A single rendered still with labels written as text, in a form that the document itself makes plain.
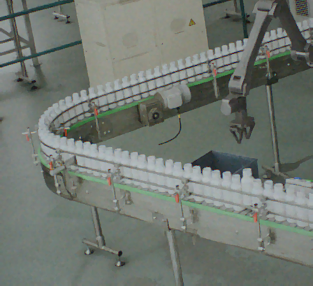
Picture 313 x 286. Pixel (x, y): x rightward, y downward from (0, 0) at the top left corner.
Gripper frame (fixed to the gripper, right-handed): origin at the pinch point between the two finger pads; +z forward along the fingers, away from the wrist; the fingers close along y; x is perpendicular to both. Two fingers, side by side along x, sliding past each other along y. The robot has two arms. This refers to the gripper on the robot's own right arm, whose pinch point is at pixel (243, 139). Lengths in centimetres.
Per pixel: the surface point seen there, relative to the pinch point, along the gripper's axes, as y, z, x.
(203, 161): -50, 41, -69
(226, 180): 1.3, 20.8, -10.6
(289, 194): 1.4, 20.7, 23.8
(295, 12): -541, 82, -334
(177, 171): 2.0, 21.7, -39.5
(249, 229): 4.5, 41.0, 2.6
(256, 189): 2.3, 21.8, 6.6
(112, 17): -253, 22, -342
